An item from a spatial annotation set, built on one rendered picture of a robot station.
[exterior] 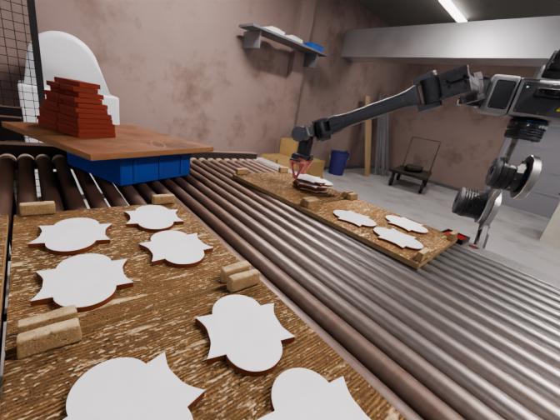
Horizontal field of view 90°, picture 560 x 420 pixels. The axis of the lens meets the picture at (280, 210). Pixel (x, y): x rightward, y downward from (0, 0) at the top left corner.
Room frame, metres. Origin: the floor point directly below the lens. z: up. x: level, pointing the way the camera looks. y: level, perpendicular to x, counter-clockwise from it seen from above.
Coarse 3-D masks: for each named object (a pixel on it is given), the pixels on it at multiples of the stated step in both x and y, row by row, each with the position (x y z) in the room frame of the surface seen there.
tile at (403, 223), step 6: (390, 216) 0.98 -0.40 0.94; (390, 222) 0.90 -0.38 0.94; (396, 222) 0.91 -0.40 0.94; (402, 222) 0.93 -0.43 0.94; (408, 222) 0.94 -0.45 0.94; (414, 222) 0.95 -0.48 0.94; (402, 228) 0.88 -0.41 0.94; (408, 228) 0.88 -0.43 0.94; (414, 228) 0.89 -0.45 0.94; (420, 228) 0.90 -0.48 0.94
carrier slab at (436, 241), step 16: (304, 208) 0.91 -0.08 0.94; (320, 208) 0.94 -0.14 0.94; (336, 208) 0.97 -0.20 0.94; (352, 208) 1.01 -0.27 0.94; (368, 208) 1.05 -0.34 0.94; (336, 224) 0.82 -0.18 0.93; (384, 224) 0.90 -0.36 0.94; (368, 240) 0.74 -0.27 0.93; (432, 240) 0.83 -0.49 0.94; (400, 256) 0.68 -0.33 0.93; (432, 256) 0.72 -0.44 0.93
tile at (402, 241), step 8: (376, 232) 0.79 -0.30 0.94; (384, 232) 0.80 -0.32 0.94; (392, 232) 0.81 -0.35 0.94; (400, 232) 0.82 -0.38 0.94; (384, 240) 0.75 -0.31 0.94; (392, 240) 0.75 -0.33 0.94; (400, 240) 0.76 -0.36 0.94; (408, 240) 0.77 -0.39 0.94; (416, 240) 0.78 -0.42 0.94; (400, 248) 0.72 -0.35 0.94; (408, 248) 0.73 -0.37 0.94; (416, 248) 0.72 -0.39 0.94
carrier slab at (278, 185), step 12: (240, 180) 1.16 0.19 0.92; (252, 180) 1.16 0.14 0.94; (264, 180) 1.19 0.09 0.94; (276, 180) 1.23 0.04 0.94; (288, 180) 1.27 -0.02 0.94; (264, 192) 1.06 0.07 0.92; (276, 192) 1.04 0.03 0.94; (288, 192) 1.07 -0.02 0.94; (300, 192) 1.10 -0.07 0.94; (336, 192) 1.20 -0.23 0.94; (288, 204) 0.97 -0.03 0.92; (300, 204) 0.95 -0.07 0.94
